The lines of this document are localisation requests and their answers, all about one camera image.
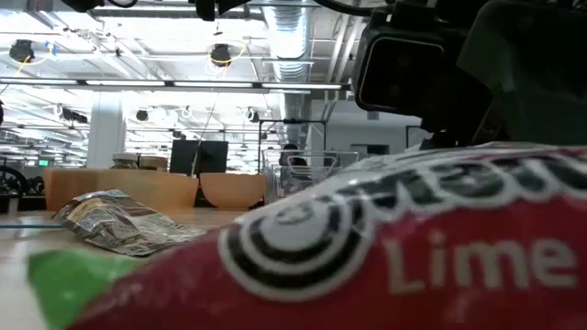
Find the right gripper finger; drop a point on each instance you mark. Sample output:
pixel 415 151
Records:
pixel 541 69

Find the lime chili ramen packet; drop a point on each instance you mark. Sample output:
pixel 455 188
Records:
pixel 413 256

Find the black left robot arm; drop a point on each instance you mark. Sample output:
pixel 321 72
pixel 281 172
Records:
pixel 220 9

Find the narrow clear plastic container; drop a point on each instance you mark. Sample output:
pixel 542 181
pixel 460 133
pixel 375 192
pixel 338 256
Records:
pixel 321 160

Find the person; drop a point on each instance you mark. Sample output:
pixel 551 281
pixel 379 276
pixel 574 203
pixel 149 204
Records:
pixel 291 153

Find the orange bowl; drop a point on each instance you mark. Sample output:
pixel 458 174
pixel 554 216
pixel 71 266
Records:
pixel 231 190

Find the black monitor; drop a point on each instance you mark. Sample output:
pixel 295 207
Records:
pixel 214 158
pixel 183 158

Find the black ceiling device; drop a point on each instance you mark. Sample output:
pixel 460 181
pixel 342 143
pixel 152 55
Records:
pixel 20 49
pixel 220 54

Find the brown foil packet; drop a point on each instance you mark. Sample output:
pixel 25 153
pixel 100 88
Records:
pixel 124 224

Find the white pillar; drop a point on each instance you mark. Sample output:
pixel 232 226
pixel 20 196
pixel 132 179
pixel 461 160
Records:
pixel 105 137

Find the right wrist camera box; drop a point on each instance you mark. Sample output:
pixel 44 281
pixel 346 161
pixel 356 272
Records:
pixel 399 73

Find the silver ventilation duct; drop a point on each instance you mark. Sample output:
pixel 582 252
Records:
pixel 286 36

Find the ceiling light rail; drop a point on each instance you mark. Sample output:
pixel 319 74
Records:
pixel 206 84

